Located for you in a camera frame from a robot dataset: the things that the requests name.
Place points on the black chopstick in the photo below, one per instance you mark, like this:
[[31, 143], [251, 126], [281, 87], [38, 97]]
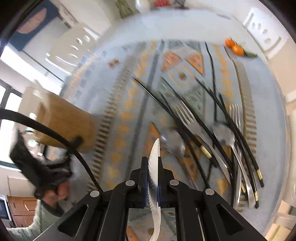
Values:
[[191, 160], [206, 132], [246, 149]]

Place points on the blue wall hanging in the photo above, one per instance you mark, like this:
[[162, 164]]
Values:
[[36, 21]]

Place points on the patterned blue table mat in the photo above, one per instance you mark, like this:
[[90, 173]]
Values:
[[105, 84]]

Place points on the orange mandarin near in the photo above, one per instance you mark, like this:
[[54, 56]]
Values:
[[238, 50]]

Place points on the glass vase green branches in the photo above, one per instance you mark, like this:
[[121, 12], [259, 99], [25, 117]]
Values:
[[124, 9]]

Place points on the person's left hand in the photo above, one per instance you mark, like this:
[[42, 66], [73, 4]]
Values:
[[52, 197]]

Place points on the white chair far right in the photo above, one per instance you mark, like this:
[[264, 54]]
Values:
[[269, 33]]

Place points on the white chair near right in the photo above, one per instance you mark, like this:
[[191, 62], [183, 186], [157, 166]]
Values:
[[283, 226]]

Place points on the white vase with flowers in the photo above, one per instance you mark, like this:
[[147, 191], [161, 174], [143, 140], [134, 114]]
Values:
[[142, 6]]

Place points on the orange mandarin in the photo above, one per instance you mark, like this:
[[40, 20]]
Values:
[[230, 43], [238, 50]]

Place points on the black chopstick longest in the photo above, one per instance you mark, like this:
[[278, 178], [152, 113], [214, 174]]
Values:
[[166, 108]]

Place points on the small steel spoon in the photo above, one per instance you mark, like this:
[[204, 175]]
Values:
[[227, 137]]

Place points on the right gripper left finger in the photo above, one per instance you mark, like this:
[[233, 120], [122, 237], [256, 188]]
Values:
[[103, 216]]

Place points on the large steel spoon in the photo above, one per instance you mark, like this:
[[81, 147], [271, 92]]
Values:
[[175, 145]]

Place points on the bamboo utensil holder cup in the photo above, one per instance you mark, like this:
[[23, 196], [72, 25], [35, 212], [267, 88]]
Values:
[[67, 120]]

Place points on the black phone stand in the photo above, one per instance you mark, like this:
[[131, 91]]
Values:
[[180, 4]]

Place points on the orange mandarin far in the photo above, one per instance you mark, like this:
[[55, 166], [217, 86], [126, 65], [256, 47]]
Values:
[[230, 43]]

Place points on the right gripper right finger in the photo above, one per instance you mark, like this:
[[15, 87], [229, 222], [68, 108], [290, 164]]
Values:
[[202, 216]]

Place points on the light green sleeve forearm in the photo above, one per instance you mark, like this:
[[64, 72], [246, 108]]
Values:
[[44, 217]]

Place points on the steel fork large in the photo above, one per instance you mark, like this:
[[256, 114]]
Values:
[[194, 127]]

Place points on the red lidded bowl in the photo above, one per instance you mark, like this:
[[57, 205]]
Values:
[[161, 3]]

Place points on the white plastic rice paddle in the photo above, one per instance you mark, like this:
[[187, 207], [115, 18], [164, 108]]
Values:
[[152, 189]]

